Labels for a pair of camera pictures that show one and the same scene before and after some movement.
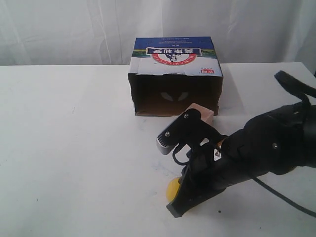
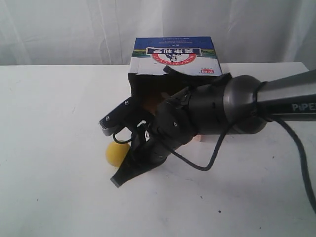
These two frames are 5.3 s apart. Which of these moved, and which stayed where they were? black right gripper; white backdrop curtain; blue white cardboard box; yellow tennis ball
Moved: black right gripper; yellow tennis ball
Stayed: white backdrop curtain; blue white cardboard box
